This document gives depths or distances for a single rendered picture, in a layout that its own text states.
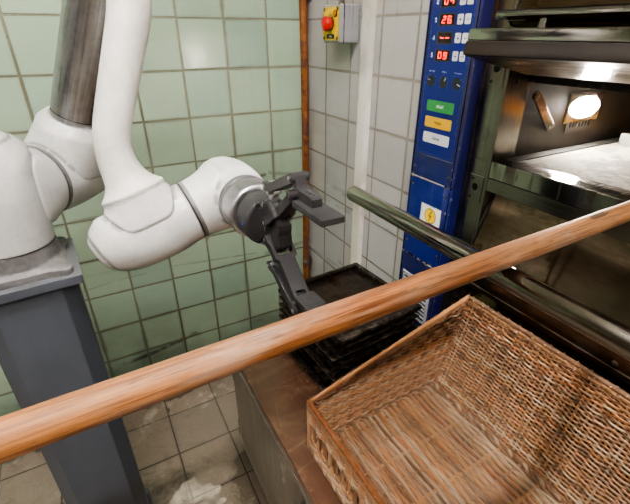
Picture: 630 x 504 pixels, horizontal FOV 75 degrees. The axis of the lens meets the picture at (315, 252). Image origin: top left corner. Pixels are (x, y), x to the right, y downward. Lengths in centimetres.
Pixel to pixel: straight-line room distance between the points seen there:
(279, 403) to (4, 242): 71
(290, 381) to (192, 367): 86
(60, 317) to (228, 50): 102
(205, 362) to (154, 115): 126
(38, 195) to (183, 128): 72
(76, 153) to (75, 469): 78
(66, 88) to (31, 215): 26
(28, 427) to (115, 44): 52
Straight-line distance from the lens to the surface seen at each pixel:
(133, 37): 72
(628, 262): 94
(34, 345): 106
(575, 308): 53
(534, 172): 98
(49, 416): 36
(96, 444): 127
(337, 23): 138
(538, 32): 80
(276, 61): 166
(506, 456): 113
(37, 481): 198
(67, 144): 103
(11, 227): 95
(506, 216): 105
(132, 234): 68
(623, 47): 73
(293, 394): 117
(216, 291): 184
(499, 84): 102
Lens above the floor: 143
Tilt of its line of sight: 28 degrees down
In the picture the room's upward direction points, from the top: straight up
